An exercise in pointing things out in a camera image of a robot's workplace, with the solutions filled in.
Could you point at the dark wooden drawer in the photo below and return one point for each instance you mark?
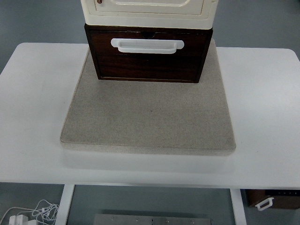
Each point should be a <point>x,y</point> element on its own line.
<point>184,66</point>

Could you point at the dark wooden drawer cabinet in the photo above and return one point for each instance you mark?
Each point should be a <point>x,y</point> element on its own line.
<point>148,54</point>

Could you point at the cream upper cabinet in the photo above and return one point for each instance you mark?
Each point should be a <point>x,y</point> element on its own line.
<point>175,14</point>

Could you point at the grey fabric mat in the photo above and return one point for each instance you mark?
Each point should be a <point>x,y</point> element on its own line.
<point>170,118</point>

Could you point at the white table leg right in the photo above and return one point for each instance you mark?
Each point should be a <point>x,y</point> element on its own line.
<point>238,208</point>

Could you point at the white table leg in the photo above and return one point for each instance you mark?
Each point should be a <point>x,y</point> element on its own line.
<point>238,208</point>
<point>65,203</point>

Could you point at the white table leg left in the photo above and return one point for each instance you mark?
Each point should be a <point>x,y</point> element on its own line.
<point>65,203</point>

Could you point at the white power adapter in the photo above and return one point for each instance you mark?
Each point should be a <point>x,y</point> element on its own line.
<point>18,220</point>

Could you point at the white drawer handle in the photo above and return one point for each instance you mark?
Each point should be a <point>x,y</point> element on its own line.
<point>154,46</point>

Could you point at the brown box with white handle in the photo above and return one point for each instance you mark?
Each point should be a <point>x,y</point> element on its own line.
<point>273,198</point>

